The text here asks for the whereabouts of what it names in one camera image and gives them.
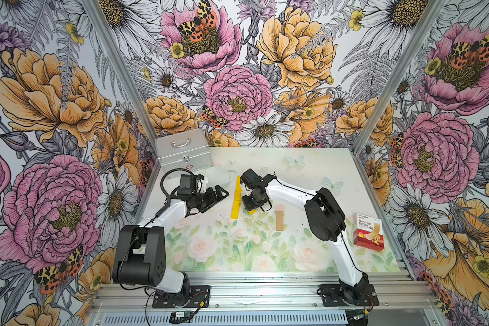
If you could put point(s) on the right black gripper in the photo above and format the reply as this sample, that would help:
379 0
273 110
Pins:
248 206

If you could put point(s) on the small green circuit board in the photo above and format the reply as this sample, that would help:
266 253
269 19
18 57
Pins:
179 317

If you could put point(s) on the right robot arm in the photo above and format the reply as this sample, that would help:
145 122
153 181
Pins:
326 220

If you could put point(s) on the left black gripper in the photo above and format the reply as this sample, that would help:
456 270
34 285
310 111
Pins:
212 199

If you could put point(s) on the red bandage box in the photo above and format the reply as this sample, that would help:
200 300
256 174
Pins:
369 233

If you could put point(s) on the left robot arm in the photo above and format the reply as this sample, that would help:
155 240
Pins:
141 256

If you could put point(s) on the natural wooden block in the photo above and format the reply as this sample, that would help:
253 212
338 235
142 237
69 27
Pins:
279 220

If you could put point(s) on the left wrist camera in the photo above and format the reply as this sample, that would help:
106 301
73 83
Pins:
201 184

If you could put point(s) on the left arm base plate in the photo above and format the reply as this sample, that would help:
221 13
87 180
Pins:
196 296

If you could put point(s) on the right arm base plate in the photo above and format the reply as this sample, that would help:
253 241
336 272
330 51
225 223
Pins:
335 295

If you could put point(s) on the silver metal case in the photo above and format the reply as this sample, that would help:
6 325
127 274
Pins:
189 150

